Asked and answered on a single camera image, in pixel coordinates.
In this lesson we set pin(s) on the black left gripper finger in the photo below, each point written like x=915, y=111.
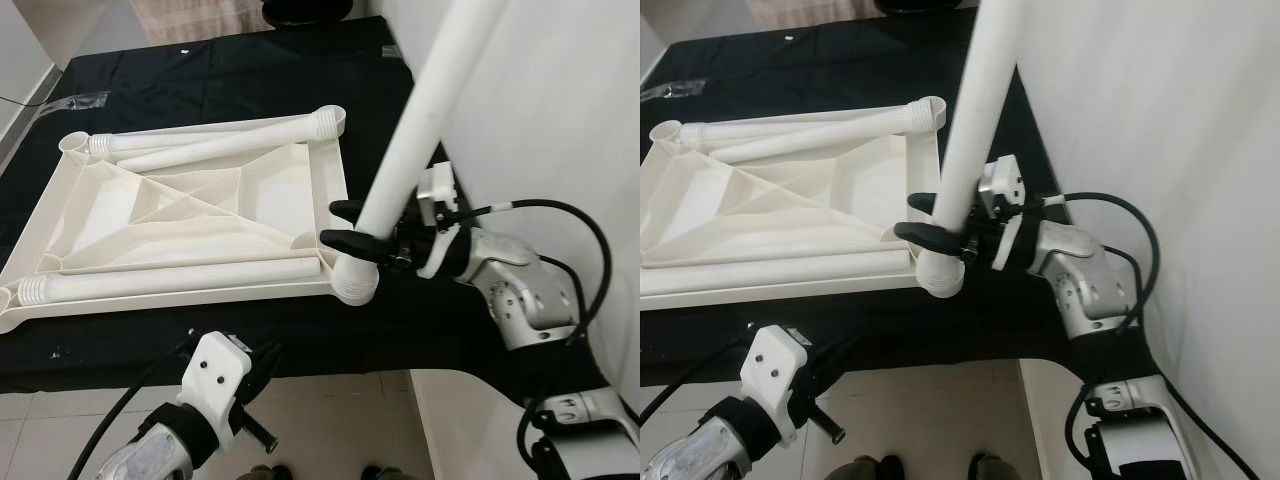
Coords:
x=822, y=360
x=262, y=362
x=279, y=358
x=840, y=355

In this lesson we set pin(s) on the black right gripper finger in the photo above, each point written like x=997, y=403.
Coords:
x=360, y=248
x=925, y=204
x=930, y=240
x=347, y=211

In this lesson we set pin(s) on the white plastic table leg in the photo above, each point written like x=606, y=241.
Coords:
x=430, y=120
x=230, y=143
x=820, y=137
x=985, y=100
x=725, y=131
x=180, y=277
x=780, y=270
x=130, y=140

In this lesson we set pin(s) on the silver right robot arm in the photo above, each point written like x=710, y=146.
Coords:
x=1090, y=280
x=520, y=290

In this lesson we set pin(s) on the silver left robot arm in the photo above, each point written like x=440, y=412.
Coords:
x=700, y=455
x=140, y=460

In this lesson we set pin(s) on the white plastic table top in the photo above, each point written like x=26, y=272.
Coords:
x=800, y=200
x=200, y=210

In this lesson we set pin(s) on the black tablecloth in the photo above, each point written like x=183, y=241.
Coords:
x=850, y=60
x=250, y=70

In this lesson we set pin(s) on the clear plastic bag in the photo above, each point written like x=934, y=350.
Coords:
x=80, y=101
x=675, y=89

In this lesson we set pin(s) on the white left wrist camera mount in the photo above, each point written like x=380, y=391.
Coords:
x=215, y=375
x=770, y=365

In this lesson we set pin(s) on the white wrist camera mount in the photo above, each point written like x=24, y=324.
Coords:
x=437, y=195
x=1003, y=180
x=770, y=365
x=215, y=375

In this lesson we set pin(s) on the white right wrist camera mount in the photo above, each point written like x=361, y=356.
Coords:
x=1003, y=180
x=437, y=195

